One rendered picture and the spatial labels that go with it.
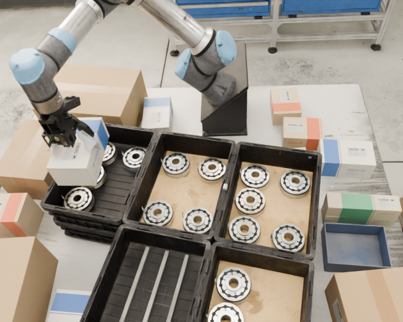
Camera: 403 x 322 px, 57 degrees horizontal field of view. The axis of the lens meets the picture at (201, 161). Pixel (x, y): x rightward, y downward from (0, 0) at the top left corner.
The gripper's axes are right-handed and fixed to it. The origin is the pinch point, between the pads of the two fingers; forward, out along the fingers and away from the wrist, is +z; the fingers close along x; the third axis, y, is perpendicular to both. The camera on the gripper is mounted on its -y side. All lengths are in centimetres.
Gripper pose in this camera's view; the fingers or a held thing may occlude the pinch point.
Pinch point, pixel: (78, 147)
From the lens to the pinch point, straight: 120.7
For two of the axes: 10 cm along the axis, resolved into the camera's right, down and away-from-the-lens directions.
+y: -0.6, 8.0, -5.9
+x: 10.0, 0.0, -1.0
